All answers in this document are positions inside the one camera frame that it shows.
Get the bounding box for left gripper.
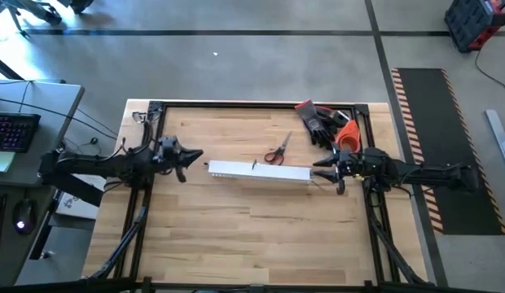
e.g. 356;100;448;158
153;136;204;175

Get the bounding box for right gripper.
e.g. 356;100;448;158
312;146;386;184

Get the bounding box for white slotted cable duct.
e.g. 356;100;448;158
207;160;313;184

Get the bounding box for red-handled scissors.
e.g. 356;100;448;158
263;130;293;166

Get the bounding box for orange tape dispenser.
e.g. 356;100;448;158
332;120;362;155

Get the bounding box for black grey work glove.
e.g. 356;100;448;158
293;99;337;151

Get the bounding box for black desk support beam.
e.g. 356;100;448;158
44;178;103;208

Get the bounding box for white cardboard box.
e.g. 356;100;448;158
55;174;107;221

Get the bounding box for black striped-edge floor mat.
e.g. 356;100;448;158
390;68;505;236

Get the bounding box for grey desk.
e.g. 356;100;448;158
0;79;86;286

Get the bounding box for grey metal bar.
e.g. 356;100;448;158
485;109;505;180

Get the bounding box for black computer mouse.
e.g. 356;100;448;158
11;198;37;236

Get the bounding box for black keyboard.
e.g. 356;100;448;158
0;112;42;154

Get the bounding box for green sticky notepad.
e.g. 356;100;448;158
0;151;16;173

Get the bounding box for person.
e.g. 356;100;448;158
3;0;95;40

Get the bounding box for black diagonal stand bar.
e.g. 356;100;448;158
0;52;25;81

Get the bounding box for black red tool case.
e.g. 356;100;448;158
443;0;505;53

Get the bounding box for small grey wire loop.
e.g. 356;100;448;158
131;109;160;125

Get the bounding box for black metal table frame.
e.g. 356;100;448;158
79;100;437;293

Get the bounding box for black desk cable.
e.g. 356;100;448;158
0;96;117;142

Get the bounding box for black floor cable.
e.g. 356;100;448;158
474;48;505;105

